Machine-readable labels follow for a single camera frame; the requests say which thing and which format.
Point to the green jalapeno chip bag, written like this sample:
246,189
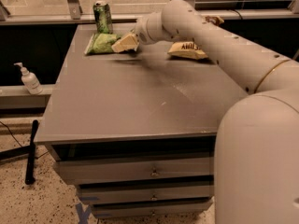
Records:
101,43

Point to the grey drawer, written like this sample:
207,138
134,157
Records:
90,172
151,208
150,193

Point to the grey drawer cabinet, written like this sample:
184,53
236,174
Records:
138,106

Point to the black stand leg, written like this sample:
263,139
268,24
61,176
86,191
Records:
29,150

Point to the bottom grey drawer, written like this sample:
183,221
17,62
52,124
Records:
151,208

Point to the white pump bottle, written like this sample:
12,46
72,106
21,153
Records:
30,80

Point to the middle grey drawer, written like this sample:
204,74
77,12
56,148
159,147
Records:
150,193

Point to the green soda can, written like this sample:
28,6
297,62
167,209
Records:
102,16

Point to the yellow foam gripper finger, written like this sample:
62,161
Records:
126,42

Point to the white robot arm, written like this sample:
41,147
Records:
256,170

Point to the grey metal railing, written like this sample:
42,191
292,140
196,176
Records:
81,11

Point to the brown sea salt chip bag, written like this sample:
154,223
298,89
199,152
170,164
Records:
190,50

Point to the top grey drawer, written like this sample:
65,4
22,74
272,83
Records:
90,172

